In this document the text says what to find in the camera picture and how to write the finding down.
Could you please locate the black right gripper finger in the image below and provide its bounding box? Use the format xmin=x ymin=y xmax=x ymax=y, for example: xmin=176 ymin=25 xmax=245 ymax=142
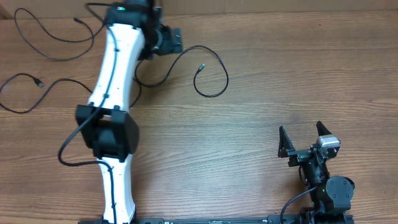
xmin=316 ymin=121 xmax=331 ymax=136
xmin=278 ymin=126 xmax=295 ymax=157

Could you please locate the braided black USB-C cable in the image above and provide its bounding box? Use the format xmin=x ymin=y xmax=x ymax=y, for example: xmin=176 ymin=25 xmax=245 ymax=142
xmin=129 ymin=45 xmax=229 ymax=108

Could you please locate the thin black USB-A cable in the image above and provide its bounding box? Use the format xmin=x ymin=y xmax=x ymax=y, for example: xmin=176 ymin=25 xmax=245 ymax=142
xmin=0 ymin=73 xmax=93 ymax=114

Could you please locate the thick smooth black USB cable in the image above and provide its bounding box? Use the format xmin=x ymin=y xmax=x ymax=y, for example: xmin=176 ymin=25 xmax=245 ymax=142
xmin=13 ymin=7 xmax=108 ymax=62

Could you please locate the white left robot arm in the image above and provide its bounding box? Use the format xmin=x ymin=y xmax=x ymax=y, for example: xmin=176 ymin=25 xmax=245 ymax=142
xmin=75 ymin=1 xmax=182 ymax=223

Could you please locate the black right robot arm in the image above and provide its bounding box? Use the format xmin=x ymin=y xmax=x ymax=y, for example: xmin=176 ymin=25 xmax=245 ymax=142
xmin=278 ymin=121 xmax=355 ymax=214

